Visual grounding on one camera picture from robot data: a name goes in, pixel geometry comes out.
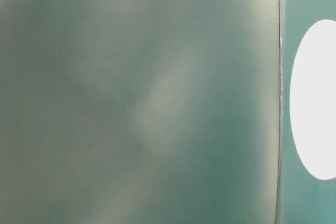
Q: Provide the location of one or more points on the white round bowl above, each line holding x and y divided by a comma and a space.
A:
312, 100

